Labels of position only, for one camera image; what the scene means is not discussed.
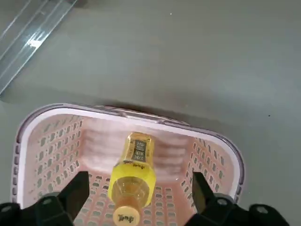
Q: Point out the clear acrylic divider shelf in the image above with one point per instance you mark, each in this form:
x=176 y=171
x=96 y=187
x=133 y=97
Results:
x=23 y=47

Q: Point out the yellow tea bottle orange cap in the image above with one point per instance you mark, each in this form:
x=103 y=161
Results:
x=134 y=171

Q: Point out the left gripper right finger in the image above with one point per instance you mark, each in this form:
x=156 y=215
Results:
x=211 y=209

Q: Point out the pink perforated plastic basket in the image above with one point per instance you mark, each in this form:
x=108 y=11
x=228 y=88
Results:
x=58 y=146

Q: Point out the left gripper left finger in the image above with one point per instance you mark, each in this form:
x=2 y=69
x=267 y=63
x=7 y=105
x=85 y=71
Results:
x=58 y=209

